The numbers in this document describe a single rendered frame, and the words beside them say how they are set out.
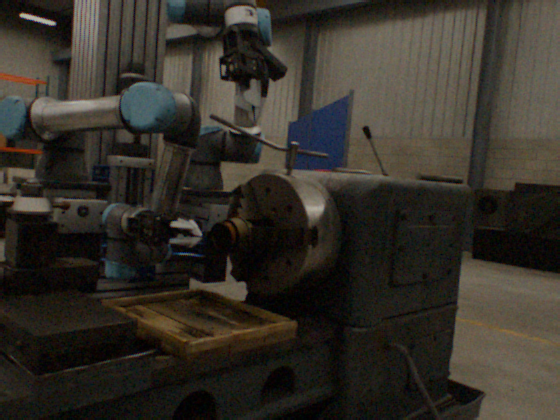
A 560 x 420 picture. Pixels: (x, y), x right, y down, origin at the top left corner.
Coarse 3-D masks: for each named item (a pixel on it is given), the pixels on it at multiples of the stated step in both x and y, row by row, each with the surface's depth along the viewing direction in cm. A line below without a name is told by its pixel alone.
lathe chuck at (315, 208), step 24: (264, 192) 133; (288, 192) 127; (312, 192) 128; (288, 216) 126; (312, 216) 123; (264, 264) 132; (288, 264) 126; (312, 264) 124; (264, 288) 132; (288, 288) 126
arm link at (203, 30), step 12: (168, 0) 128; (180, 0) 127; (192, 0) 128; (204, 0) 128; (168, 12) 128; (180, 12) 128; (192, 12) 128; (204, 12) 128; (180, 24) 132; (192, 24) 131; (204, 24) 131; (204, 36) 163; (216, 36) 166
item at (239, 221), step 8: (216, 224) 122; (224, 224) 121; (232, 224) 122; (240, 224) 123; (248, 224) 124; (216, 232) 124; (224, 232) 126; (232, 232) 120; (240, 232) 121; (248, 232) 123; (216, 240) 124; (224, 240) 126; (232, 240) 120; (240, 240) 121; (248, 240) 123; (216, 248) 123; (224, 248) 121; (232, 248) 121; (240, 248) 122; (248, 248) 124
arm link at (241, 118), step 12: (264, 12) 165; (264, 24) 164; (264, 36) 165; (240, 108) 178; (240, 120) 180; (228, 132) 185; (252, 132) 181; (228, 144) 183; (240, 144) 182; (252, 144) 183; (228, 156) 185; (240, 156) 184; (252, 156) 184
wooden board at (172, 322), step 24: (144, 312) 121; (168, 312) 123; (192, 312) 125; (216, 312) 126; (264, 312) 124; (144, 336) 107; (168, 336) 101; (192, 336) 107; (216, 336) 102; (240, 336) 105; (264, 336) 111; (288, 336) 116; (192, 360) 97
